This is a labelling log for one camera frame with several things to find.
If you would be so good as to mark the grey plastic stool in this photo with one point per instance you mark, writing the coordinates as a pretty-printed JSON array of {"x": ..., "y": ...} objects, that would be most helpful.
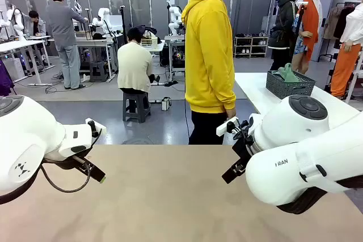
[{"x": 135, "y": 97}]

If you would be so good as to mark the mannequin white top orange trousers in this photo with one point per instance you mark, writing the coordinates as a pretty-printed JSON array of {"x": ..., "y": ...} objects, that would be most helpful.
[{"x": 344, "y": 66}]

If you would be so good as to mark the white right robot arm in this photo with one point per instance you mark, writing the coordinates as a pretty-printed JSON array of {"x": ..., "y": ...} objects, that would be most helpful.
[{"x": 297, "y": 168}]

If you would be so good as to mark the person's right forearm yellow sleeve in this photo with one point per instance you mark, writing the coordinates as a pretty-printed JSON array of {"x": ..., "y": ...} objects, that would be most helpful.
[{"x": 228, "y": 91}]

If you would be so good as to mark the green towel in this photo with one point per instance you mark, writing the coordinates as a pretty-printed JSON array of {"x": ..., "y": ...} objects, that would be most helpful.
[{"x": 289, "y": 73}]

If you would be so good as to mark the clothes rack with dark coats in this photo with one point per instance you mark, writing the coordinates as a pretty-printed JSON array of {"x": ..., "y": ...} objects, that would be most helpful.
[{"x": 331, "y": 23}]

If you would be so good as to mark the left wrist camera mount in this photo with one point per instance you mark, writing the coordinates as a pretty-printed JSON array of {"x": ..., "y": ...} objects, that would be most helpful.
[{"x": 100, "y": 129}]

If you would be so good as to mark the white side table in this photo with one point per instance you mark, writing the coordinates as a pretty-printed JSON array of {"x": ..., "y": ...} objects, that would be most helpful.
[{"x": 255, "y": 89}]

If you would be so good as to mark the person in yellow hoodie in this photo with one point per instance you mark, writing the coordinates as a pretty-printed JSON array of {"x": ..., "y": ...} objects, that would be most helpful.
[{"x": 204, "y": 40}]

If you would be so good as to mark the white lab desk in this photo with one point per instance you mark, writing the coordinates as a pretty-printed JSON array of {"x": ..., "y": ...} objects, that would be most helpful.
[{"x": 17, "y": 44}]

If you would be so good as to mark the small white bag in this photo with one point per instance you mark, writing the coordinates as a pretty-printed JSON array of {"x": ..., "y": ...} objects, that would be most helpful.
[{"x": 166, "y": 104}]

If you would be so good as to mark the person's right hand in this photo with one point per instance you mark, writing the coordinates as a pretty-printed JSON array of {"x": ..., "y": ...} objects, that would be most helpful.
[{"x": 231, "y": 113}]

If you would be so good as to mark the purple cloth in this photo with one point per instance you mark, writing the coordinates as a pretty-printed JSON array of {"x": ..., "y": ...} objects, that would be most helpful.
[{"x": 4, "y": 80}]

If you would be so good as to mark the dark grey plastic basket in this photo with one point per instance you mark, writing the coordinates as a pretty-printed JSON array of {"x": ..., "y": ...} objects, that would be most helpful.
[{"x": 286, "y": 89}]

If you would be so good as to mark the seated person cream sweater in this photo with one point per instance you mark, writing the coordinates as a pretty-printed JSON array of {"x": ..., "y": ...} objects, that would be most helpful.
[{"x": 133, "y": 63}]

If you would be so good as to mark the mannequin orange shirt and cap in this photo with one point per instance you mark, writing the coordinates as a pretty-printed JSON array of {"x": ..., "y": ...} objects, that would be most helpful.
[{"x": 310, "y": 21}]

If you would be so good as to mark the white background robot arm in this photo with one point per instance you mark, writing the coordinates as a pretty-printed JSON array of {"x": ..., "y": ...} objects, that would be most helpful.
[
  {"x": 102, "y": 15},
  {"x": 18, "y": 23},
  {"x": 173, "y": 26}
]

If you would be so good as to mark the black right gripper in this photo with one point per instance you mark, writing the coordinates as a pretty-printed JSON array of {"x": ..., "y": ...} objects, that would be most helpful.
[{"x": 251, "y": 147}]

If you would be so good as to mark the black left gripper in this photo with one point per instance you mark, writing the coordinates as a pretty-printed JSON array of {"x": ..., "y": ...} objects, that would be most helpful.
[{"x": 61, "y": 164}]

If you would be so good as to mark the white shoe rack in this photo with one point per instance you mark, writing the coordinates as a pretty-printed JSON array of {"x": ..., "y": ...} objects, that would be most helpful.
[{"x": 236, "y": 46}]

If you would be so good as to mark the standing man grey jacket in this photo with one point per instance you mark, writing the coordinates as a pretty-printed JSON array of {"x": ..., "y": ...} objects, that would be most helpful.
[{"x": 61, "y": 21}]

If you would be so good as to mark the seated person grey top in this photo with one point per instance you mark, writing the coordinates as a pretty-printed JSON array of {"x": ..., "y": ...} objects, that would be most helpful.
[{"x": 37, "y": 23}]

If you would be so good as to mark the mannequin in black jacket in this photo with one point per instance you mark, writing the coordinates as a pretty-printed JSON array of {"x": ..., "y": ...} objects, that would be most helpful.
[{"x": 283, "y": 26}]

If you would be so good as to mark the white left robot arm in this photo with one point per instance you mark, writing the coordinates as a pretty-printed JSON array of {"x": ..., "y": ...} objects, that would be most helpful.
[{"x": 22, "y": 140}]

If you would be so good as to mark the black box under desk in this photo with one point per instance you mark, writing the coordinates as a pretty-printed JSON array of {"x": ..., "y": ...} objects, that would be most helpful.
[{"x": 99, "y": 72}]

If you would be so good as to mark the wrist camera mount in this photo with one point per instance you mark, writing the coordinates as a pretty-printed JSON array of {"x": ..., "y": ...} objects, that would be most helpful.
[
  {"x": 224, "y": 129},
  {"x": 100, "y": 129}
]

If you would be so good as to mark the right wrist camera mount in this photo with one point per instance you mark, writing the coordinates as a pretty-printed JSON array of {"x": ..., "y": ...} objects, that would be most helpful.
[{"x": 224, "y": 129}]

